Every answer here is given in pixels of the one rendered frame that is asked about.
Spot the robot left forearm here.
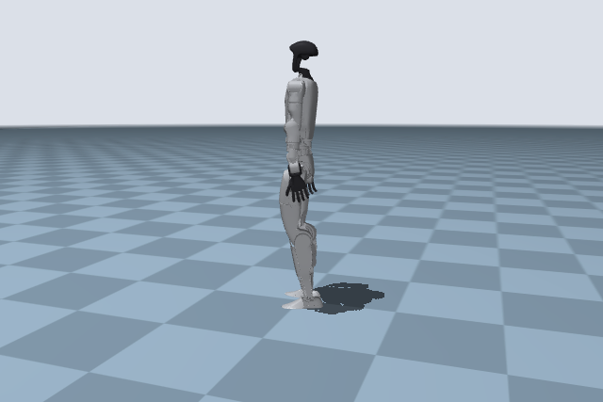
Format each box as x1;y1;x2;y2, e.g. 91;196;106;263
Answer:
285;121;301;174

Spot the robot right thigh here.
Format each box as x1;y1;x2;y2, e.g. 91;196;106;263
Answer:
298;168;317;240

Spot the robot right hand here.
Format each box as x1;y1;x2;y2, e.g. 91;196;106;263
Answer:
306;179;317;196

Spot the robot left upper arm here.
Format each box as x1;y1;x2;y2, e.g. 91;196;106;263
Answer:
284;80;305;133

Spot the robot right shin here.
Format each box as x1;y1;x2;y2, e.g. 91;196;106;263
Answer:
304;238;317;293

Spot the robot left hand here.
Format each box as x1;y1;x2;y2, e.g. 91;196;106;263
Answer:
285;163;309;202

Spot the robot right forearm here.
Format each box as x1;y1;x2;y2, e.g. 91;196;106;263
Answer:
304;139;313;154

